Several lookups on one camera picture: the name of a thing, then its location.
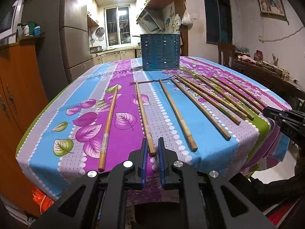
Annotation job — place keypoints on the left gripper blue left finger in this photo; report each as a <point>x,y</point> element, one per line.
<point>143,161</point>

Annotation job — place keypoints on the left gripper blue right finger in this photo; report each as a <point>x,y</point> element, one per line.
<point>161,160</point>

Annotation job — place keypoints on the bamboo chopstick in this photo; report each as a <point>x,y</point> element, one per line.
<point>189,138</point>
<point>215,92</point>
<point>238,90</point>
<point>241,98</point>
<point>248,92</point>
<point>219,127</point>
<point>151,147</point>
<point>214,96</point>
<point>209,100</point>
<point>104,144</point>

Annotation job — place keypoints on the round dark wooden table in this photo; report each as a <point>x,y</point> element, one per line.
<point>288,90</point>

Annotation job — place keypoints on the floral purple blue tablecloth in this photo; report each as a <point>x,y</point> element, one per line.
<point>65,139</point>

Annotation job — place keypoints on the red lidded glass jar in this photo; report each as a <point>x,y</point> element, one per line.
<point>258,56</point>

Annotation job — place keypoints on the blue perforated utensil holder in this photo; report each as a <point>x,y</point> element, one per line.
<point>160,51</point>

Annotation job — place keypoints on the dark wooden chair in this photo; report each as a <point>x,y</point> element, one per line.
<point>226,53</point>

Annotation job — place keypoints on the steel range hood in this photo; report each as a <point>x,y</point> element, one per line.
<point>151,19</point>

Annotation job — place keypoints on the hanging white plastic bag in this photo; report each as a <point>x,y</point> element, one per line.
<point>187,19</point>

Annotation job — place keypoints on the dark window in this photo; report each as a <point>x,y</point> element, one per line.
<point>218,21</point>

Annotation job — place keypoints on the orange wooden cabinet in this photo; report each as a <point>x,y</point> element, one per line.
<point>22,99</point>

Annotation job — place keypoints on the small white blue bottle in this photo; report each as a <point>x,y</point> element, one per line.
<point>36,31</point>

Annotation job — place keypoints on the silver brown refrigerator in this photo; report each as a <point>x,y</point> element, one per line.
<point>63,55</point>

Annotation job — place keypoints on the green bottle on cabinet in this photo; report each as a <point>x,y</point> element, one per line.
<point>31,26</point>

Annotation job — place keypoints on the white microwave oven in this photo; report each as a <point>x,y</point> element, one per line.
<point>10,22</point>

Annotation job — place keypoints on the framed wall picture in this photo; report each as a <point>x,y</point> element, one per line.
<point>272,7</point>

